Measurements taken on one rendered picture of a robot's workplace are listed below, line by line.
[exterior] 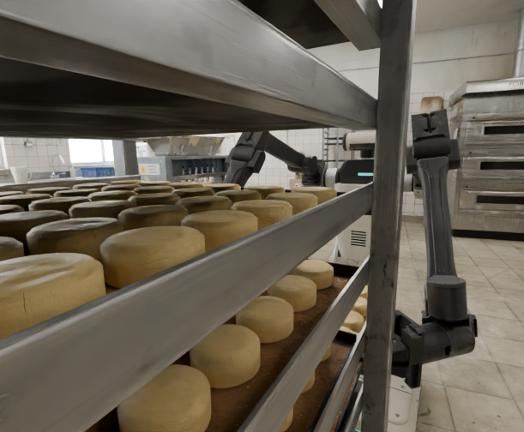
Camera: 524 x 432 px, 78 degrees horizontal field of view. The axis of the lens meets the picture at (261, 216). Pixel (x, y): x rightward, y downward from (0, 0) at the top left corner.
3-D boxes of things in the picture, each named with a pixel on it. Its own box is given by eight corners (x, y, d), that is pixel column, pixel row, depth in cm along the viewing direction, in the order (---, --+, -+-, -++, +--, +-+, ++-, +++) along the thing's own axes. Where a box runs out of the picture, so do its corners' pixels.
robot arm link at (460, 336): (481, 357, 52) (452, 344, 57) (478, 315, 51) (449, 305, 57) (446, 367, 50) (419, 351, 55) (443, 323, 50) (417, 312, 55)
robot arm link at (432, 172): (456, 147, 76) (406, 153, 80) (458, 131, 71) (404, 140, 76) (480, 342, 59) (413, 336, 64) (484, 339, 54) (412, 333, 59)
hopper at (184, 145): (143, 156, 225) (141, 135, 222) (199, 155, 271) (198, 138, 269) (172, 156, 210) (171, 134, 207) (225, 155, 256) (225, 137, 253)
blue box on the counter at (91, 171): (97, 177, 467) (95, 168, 464) (81, 177, 476) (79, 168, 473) (117, 176, 504) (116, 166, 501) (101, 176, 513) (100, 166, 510)
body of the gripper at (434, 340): (409, 391, 49) (449, 381, 51) (414, 331, 47) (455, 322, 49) (382, 364, 55) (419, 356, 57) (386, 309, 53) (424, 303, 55)
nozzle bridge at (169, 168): (135, 206, 226) (131, 157, 219) (206, 194, 286) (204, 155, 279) (168, 210, 208) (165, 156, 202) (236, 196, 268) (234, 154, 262)
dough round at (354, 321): (352, 339, 54) (352, 327, 53) (328, 327, 57) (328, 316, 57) (369, 327, 57) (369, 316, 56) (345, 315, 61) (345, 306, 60)
